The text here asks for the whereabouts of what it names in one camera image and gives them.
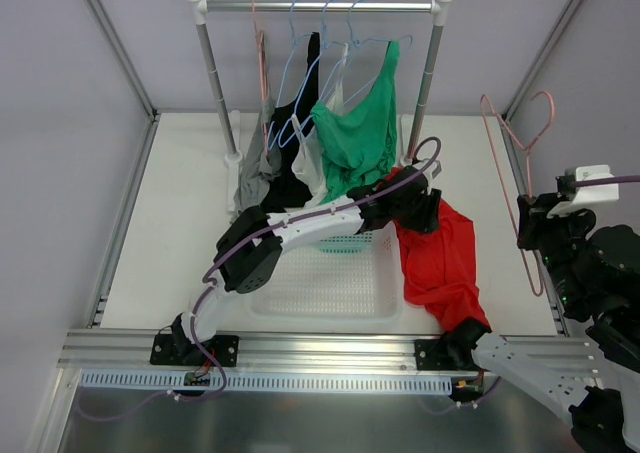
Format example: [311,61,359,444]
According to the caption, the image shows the red tank top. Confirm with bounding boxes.
[379,167,492,332]

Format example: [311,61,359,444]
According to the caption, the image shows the green tank top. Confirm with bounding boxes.
[311,40,400,203]

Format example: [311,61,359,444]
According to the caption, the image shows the pink wire hanger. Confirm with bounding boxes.
[251,1,270,155]
[479,90,557,297]

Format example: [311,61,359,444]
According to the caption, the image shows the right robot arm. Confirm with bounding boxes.
[440,193,639,452]

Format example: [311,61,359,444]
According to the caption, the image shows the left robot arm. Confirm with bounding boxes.
[150,167,442,367]

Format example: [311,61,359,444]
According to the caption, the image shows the white tank top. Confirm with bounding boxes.
[291,43,350,208]

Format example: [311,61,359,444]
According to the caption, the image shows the black tank top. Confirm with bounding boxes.
[260,32,321,213]

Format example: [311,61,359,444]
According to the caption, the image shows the grey tank top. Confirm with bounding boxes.
[233,98,281,217]

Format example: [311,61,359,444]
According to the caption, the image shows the white plastic basket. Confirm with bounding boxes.
[246,223,404,323]

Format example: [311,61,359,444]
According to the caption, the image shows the white and silver clothes rack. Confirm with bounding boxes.
[187,0,453,212]

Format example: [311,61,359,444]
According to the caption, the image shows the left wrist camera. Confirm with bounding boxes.
[398,158,442,181]

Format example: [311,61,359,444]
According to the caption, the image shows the white slotted cable duct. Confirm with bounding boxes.
[79,370,453,396]

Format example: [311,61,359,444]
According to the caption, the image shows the aluminium mounting rail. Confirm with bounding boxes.
[57,328,596,374]

